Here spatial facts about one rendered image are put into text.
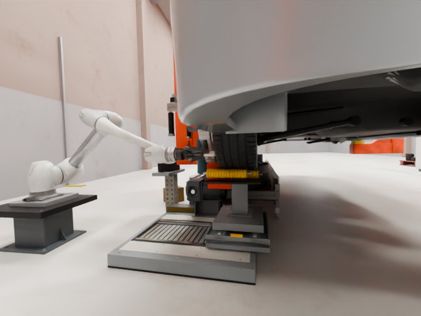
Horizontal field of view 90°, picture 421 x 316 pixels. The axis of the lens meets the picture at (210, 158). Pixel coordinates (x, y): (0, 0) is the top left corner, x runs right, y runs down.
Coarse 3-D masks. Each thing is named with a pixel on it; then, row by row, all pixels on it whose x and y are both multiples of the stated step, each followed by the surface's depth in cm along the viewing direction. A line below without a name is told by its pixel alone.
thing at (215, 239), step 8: (264, 216) 158; (264, 224) 141; (208, 232) 126; (216, 232) 125; (224, 232) 125; (232, 232) 130; (240, 232) 130; (248, 232) 129; (264, 232) 129; (208, 240) 122; (216, 240) 120; (224, 240) 119; (232, 240) 118; (240, 240) 117; (248, 240) 116; (256, 240) 115; (264, 240) 114; (224, 248) 120; (232, 248) 119; (240, 248) 118; (248, 248) 117; (256, 248) 116; (264, 248) 115
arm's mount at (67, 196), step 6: (72, 192) 170; (78, 192) 169; (54, 198) 152; (60, 198) 152; (66, 198) 157; (72, 198) 163; (12, 204) 145; (18, 204) 144; (24, 204) 143; (30, 204) 142; (36, 204) 141; (42, 204) 141; (48, 204) 143
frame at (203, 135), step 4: (200, 132) 117; (204, 132) 117; (208, 132) 116; (200, 136) 117; (204, 136) 117; (208, 136) 117; (200, 140) 120; (204, 140) 123; (208, 140) 119; (204, 144) 123; (208, 144) 121; (212, 144) 125; (204, 148) 124; (212, 148) 125; (212, 156) 129; (208, 160) 132; (212, 160) 131; (216, 160) 134
